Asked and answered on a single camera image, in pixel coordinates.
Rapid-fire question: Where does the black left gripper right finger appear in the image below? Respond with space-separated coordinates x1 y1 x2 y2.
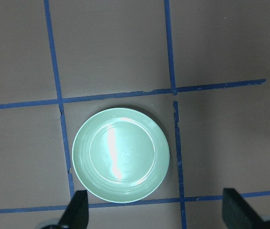
222 188 265 229

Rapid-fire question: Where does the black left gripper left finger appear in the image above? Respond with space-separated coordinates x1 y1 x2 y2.
58 190 89 229

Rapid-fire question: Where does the green plate far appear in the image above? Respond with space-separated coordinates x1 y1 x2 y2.
72 108 170 203

